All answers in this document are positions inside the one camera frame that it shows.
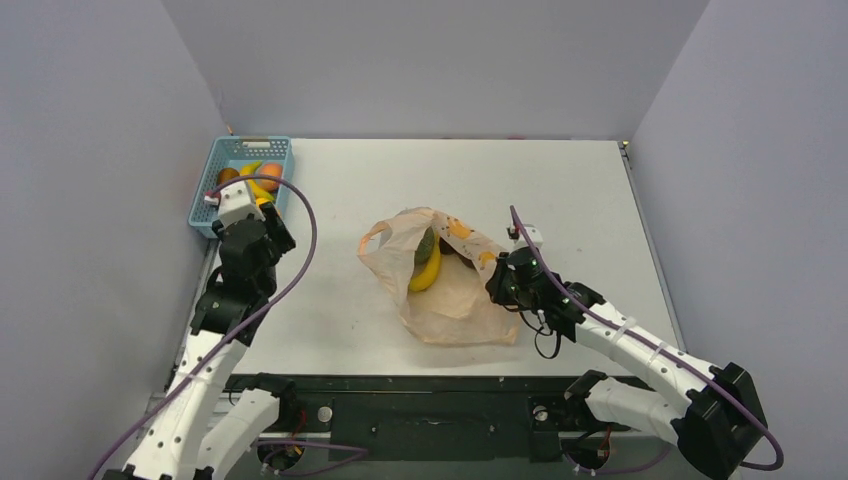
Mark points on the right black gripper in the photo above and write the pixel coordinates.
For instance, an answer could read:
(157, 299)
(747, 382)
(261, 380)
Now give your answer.
(499, 287)

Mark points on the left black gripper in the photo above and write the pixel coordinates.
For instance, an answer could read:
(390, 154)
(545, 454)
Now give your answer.
(282, 243)

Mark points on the translucent orange plastic bag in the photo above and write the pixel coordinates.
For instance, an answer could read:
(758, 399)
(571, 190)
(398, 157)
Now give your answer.
(456, 310)

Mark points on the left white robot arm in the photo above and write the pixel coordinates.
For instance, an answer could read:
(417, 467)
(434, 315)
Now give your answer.
(176, 440)

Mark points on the brown kiwi fruit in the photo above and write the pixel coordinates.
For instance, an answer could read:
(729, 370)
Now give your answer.
(226, 174)

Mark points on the orange peach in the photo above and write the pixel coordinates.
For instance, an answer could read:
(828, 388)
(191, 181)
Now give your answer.
(269, 171)

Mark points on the dark purple fruit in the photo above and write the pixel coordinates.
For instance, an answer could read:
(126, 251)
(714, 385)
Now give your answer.
(447, 249)

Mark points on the blue plastic basket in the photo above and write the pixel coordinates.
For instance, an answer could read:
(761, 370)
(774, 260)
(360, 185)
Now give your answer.
(236, 152)

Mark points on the green netted melon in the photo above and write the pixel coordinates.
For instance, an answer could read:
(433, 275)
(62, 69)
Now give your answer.
(425, 247)

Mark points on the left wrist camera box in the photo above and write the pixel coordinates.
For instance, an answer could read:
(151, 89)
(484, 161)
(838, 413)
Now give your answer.
(235, 202)

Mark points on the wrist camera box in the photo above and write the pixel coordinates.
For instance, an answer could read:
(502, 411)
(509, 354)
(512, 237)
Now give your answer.
(235, 202)
(523, 238)

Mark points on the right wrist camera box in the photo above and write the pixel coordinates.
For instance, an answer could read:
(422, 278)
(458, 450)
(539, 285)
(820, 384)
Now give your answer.
(523, 238)

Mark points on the aluminium frame rail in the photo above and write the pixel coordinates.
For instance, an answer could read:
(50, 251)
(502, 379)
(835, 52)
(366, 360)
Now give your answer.
(698, 437)

